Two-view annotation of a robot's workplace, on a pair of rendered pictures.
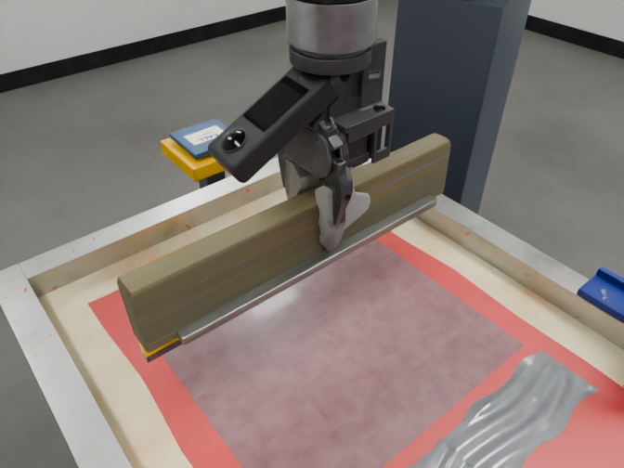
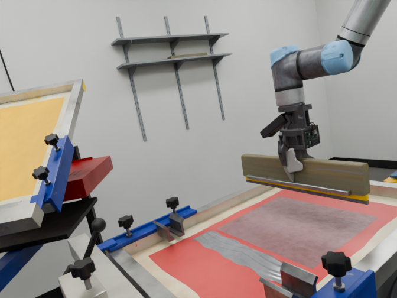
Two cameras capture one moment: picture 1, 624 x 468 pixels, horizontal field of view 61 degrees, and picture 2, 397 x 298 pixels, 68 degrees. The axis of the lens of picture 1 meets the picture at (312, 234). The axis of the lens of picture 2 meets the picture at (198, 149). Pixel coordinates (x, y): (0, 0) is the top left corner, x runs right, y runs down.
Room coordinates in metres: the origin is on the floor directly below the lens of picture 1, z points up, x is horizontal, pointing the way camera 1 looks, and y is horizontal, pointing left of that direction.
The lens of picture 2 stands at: (0.26, -0.85, 1.36)
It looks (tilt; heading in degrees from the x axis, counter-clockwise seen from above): 10 degrees down; 96
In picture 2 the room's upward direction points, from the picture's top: 11 degrees counter-clockwise
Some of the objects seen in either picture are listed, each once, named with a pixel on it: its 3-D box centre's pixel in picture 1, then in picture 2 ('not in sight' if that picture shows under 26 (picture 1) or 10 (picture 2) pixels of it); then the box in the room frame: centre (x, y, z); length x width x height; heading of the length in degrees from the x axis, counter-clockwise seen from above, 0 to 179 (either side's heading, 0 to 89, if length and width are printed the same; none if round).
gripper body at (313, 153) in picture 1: (335, 107); (296, 127); (0.46, -0.02, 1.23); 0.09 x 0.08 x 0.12; 129
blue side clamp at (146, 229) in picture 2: not in sight; (155, 233); (-0.01, 0.00, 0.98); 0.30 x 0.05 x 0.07; 39
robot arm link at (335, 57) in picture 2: not in sight; (326, 60); (0.54, -0.07, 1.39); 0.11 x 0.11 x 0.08; 51
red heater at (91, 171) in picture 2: not in sight; (59, 180); (-0.69, 0.67, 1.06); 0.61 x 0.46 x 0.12; 99
